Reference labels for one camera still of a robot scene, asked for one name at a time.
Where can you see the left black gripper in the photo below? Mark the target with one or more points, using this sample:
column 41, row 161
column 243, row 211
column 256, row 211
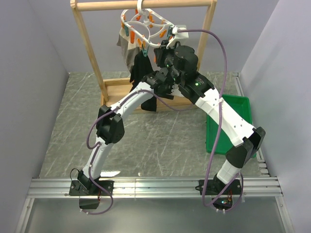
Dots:
column 166, row 94

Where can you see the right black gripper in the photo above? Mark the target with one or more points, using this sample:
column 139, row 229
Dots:
column 161, row 52

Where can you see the black underwear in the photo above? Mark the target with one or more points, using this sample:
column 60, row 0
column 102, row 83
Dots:
column 142, row 67

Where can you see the orange clothes peg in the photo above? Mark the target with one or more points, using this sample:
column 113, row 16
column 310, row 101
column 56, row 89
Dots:
column 141, row 44

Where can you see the white plastic clip hanger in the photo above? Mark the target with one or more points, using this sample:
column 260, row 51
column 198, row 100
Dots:
column 146, row 25

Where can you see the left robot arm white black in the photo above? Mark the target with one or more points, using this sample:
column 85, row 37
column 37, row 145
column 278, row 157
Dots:
column 110, row 128

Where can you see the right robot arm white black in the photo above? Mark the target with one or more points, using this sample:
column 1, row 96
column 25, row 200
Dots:
column 178, row 65

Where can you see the grey underwear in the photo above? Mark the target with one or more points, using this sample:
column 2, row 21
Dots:
column 128, row 50

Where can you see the teal clothes peg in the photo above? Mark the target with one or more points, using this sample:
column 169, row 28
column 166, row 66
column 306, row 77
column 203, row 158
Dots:
column 145, row 51

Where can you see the wooden hanging rack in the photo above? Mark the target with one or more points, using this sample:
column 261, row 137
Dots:
column 114, row 89

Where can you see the green plastic tray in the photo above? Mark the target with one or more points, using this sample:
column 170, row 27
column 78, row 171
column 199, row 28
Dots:
column 241, row 105

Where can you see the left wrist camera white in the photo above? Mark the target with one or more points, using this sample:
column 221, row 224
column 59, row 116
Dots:
column 175, row 91

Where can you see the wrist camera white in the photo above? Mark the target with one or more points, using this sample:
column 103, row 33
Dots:
column 175, row 91
column 176, row 34

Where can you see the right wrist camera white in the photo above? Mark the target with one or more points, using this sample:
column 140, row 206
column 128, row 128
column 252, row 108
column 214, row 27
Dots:
column 176, row 34

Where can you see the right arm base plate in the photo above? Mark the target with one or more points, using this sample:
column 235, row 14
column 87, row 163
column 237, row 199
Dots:
column 215, row 187

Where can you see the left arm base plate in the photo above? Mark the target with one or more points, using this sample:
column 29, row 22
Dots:
column 77, row 189

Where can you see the aluminium mounting rail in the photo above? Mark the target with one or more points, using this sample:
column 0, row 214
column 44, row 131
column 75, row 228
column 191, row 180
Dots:
column 167, row 187

